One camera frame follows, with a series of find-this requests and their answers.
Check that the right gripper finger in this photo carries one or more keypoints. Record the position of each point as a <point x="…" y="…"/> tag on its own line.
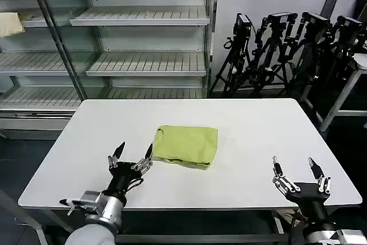
<point x="319" y="174"/>
<point x="282" y="179"/>

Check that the empty grey display shelf unit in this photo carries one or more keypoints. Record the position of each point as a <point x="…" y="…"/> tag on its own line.
<point x="149" y="41"/>

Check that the pale yellow cloth bundle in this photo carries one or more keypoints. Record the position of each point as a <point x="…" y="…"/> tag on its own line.
<point x="10" y="24"/>

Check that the yellow-green shirt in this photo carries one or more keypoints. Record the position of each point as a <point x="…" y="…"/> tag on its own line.
<point x="186" y="146"/>

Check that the small white side table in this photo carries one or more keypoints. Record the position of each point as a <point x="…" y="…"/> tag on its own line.
<point x="348" y="84"/>

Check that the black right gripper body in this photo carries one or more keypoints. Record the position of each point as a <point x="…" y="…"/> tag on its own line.
<point x="311" y="196"/>

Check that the grey slanted metal pole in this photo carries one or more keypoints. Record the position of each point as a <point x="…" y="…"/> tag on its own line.
<point x="57" y="35"/>

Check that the black flat panel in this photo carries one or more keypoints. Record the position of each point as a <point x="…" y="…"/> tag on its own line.
<point x="362" y="4"/>

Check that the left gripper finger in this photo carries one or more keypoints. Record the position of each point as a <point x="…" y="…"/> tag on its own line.
<point x="118" y="153"/>
<point x="146" y="159"/>

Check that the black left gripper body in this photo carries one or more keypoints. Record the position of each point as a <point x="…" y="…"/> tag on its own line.
<point x="123" y="179"/>

